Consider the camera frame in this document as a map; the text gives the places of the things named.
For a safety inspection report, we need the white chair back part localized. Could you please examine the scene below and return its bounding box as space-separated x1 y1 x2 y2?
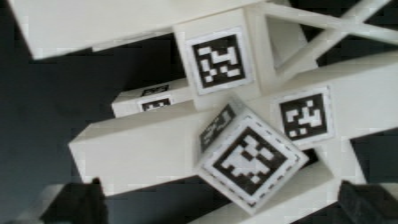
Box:
6 0 398 223

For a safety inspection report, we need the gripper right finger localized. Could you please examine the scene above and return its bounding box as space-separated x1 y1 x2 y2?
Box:
337 181 398 224

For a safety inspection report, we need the white tagged cube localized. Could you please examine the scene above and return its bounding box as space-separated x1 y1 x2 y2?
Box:
195 97 308 215

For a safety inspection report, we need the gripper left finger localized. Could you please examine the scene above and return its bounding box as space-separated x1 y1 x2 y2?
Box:
15 178 111 224

